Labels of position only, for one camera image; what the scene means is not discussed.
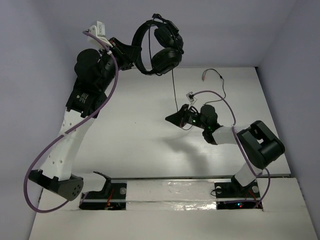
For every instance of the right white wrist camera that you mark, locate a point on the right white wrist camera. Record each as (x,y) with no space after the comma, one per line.
(191,98)

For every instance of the aluminium rail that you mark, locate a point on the aluminium rail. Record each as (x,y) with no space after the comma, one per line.
(191,177)

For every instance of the white taped cover panel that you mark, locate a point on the white taped cover panel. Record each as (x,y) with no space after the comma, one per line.
(170,195)

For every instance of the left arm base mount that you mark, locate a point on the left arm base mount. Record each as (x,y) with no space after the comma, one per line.
(112,196)

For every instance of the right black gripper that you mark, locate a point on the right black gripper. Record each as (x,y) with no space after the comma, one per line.
(177,118)

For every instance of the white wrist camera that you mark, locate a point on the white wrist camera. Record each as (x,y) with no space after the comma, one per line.
(97,29)
(191,98)

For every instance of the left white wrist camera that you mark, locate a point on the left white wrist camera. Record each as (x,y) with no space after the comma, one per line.
(97,29)

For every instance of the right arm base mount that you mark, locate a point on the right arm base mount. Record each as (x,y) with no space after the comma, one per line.
(232,196)

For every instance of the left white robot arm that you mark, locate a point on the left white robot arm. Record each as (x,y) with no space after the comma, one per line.
(97,73)

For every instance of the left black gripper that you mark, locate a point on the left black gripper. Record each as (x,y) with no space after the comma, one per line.
(122,55)

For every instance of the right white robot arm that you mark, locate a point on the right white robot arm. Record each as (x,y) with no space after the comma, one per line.
(257,142)

